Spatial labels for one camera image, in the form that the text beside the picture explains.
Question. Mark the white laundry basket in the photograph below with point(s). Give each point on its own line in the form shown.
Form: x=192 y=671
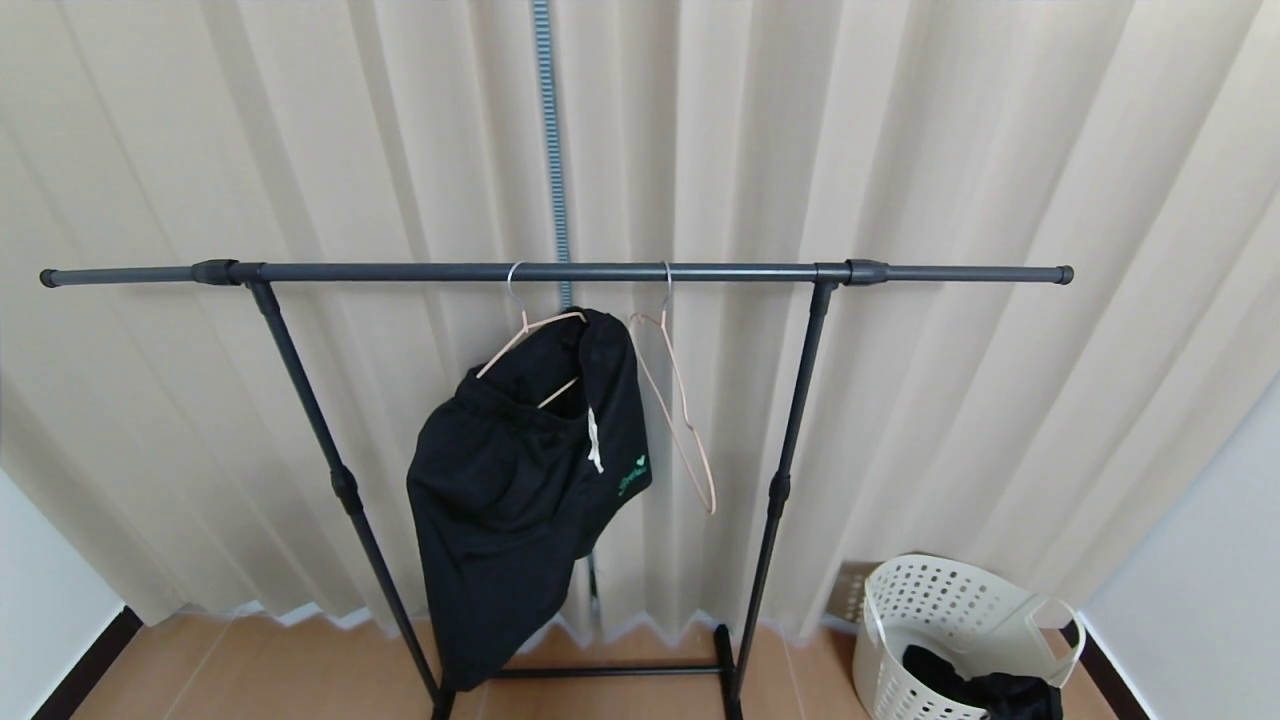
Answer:
x=1010 y=620

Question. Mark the black clothes rack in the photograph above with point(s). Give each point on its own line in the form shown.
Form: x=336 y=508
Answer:
x=500 y=272

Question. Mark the black garment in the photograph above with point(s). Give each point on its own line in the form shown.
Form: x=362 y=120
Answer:
x=1000 y=692

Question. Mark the pink clothes hanger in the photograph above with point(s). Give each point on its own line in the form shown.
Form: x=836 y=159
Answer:
x=667 y=290
x=500 y=351

